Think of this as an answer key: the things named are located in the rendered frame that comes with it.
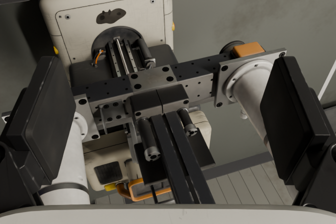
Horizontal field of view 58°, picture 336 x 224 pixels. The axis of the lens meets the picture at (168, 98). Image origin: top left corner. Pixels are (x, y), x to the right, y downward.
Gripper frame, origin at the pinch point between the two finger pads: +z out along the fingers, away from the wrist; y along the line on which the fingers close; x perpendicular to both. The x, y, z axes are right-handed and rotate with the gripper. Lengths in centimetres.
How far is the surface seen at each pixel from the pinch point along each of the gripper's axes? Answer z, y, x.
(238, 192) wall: 142, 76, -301
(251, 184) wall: 151, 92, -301
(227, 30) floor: 168, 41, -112
